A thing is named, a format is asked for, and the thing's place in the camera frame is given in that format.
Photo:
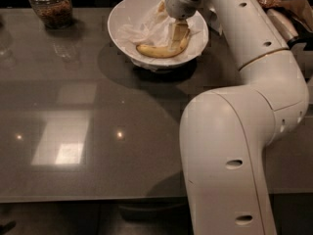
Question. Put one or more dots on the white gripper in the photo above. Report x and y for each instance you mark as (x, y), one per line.
(177, 4)

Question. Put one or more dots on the yellow banana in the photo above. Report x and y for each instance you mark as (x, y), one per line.
(163, 52)

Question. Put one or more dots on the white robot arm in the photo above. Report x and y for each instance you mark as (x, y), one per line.
(224, 131)

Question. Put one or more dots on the white bowl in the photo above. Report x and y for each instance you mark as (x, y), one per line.
(124, 20)

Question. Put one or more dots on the white plastic bag liner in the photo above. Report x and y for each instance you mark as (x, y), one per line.
(150, 30)

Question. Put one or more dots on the glass jar with nuts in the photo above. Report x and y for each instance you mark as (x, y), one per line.
(53, 13)

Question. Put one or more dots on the brown paper bag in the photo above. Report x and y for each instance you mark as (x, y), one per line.
(300, 10)

